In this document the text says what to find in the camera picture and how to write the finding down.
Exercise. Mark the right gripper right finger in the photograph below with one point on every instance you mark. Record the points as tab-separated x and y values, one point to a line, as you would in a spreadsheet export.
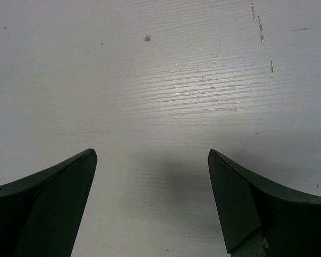
260	217

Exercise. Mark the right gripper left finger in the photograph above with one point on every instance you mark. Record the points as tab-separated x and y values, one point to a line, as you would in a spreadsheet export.
40	214

